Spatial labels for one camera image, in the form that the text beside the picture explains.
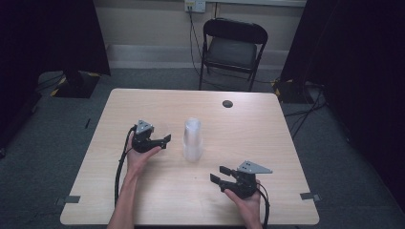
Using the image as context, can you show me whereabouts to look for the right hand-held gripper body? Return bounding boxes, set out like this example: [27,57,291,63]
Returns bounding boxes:
[222,159,274,200]

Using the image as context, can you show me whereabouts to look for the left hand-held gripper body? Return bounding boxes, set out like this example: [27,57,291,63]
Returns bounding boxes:
[131,119,164,154]

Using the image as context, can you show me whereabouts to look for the stack of clear plastic cups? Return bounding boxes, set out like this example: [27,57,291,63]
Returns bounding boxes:
[181,117,204,162]

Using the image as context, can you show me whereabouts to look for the person's left hand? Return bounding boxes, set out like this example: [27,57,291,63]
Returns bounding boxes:
[124,136,163,179]

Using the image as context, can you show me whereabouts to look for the person's right hand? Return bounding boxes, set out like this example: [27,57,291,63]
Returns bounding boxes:
[223,179,265,227]

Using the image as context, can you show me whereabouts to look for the grey tape strip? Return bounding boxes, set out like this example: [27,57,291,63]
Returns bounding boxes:
[299,192,322,202]
[53,195,81,206]

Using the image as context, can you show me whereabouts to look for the black stand base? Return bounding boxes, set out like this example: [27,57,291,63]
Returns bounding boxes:
[272,78,315,105]
[50,70,101,99]

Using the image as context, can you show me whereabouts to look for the black folding chair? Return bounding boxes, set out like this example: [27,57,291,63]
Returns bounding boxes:
[198,17,269,93]

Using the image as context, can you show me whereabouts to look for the black curtain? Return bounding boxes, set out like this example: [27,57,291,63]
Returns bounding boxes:
[279,0,405,213]
[0,0,112,152]

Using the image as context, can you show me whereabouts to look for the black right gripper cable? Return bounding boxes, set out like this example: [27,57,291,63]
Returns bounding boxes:
[255,186,271,229]

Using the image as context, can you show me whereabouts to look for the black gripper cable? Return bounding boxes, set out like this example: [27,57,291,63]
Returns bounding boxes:
[255,186,271,229]
[114,125,138,209]

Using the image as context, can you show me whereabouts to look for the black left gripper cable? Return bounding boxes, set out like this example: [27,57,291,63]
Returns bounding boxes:
[114,125,138,209]

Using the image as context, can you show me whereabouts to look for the black floor cables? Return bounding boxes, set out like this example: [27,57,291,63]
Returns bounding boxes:
[284,81,329,140]

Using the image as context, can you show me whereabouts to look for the white wall socket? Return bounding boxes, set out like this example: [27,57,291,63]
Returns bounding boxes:
[183,0,207,14]

